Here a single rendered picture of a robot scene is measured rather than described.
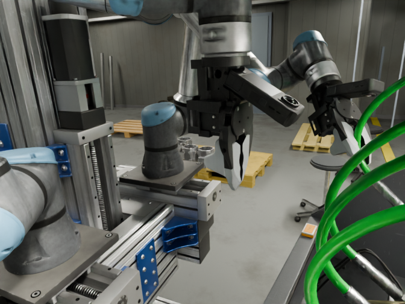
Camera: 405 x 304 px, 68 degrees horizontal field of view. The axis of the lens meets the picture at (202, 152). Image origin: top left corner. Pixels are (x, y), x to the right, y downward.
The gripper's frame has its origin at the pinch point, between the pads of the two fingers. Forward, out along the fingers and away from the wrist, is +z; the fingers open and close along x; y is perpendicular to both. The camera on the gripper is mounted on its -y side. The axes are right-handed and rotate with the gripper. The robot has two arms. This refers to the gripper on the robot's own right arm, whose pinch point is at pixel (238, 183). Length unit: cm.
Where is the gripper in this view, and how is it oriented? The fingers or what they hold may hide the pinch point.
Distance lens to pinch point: 50.0
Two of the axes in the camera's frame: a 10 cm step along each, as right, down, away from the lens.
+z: 0.4, 9.5, 3.2
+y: -8.4, -1.4, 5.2
